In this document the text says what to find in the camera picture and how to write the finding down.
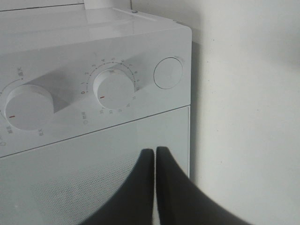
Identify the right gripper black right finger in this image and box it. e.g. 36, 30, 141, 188
156, 146, 248, 225

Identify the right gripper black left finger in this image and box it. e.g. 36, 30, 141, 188
82, 149, 154, 225

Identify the white microwave door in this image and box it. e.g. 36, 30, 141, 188
0, 107, 190, 225

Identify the round door release button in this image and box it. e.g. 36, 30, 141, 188
153, 57, 183, 89

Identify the lower white timer knob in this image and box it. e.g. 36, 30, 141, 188
93, 68, 135, 110

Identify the upper white power knob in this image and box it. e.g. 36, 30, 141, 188
4, 84, 54, 131

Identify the white microwave oven body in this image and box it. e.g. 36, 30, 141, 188
0, 8, 192, 157

